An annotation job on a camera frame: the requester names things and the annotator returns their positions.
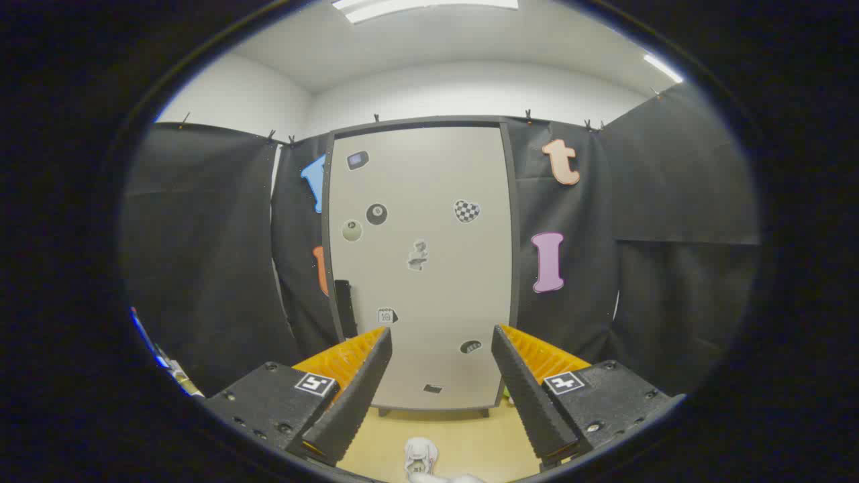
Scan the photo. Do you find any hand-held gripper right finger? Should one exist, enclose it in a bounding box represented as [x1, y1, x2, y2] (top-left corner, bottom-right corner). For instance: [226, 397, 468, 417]
[491, 325, 687, 470]

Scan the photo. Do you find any narrow ceiling light strip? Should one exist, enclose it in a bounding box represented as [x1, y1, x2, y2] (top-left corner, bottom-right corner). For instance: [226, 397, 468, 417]
[643, 54, 684, 84]

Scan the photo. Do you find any light grey shoe cabinet door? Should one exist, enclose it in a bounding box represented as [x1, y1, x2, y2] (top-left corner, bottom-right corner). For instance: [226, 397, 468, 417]
[329, 126, 514, 411]

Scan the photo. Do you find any white shoe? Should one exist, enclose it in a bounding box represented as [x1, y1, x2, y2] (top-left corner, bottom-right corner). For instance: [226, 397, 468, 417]
[405, 437, 438, 478]

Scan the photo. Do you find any wide ceiling light panel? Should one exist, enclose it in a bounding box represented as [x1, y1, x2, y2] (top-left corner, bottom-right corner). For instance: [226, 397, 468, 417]
[332, 0, 519, 24]

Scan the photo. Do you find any grey shoe cabinet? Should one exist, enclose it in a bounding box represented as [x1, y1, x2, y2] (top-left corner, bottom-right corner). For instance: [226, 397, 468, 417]
[321, 115, 521, 418]

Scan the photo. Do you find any black backdrop cloth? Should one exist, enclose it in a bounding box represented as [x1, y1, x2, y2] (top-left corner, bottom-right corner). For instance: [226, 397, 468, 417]
[121, 80, 762, 400]

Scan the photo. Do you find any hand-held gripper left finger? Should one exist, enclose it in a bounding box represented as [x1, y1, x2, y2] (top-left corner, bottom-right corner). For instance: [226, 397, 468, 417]
[201, 327, 393, 467]

